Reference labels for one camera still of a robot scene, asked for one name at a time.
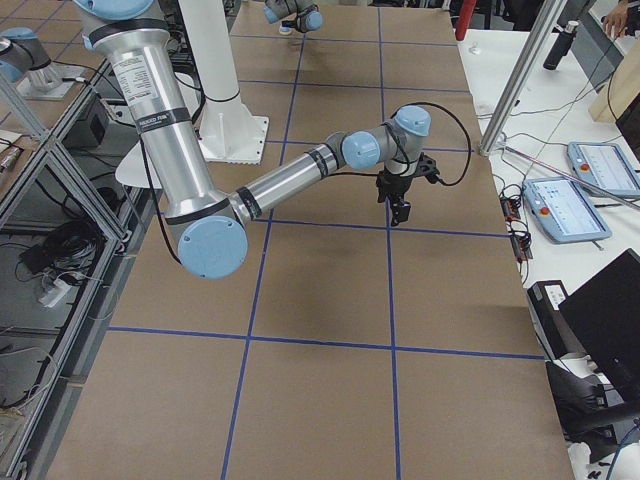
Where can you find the near blue teach pendant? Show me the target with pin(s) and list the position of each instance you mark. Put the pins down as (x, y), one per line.
(564, 211)

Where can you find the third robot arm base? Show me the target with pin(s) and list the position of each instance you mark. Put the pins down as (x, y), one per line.
(26, 63)

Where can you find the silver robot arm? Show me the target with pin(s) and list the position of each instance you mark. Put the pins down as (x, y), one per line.
(301, 15)
(208, 225)

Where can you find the far blue teach pendant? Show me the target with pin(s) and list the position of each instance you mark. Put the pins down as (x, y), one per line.
(604, 165)

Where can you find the red cylinder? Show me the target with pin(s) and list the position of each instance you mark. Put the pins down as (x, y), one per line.
(466, 12)

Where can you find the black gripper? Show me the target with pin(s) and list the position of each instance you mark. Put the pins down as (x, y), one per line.
(391, 185)

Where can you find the aluminium frame post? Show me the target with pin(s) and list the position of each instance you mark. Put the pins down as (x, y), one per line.
(541, 29)

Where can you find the blue teach pendant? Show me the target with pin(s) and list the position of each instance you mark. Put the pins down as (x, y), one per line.
(564, 211)
(604, 165)

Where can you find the black laptop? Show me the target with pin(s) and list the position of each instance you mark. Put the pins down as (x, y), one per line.
(604, 316)

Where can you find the white plastic chair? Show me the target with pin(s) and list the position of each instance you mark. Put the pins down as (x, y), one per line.
(132, 172)

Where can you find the black bottle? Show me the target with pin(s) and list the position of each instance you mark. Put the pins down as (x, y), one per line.
(561, 45)

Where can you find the black box white label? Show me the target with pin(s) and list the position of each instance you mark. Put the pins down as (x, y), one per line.
(554, 334)

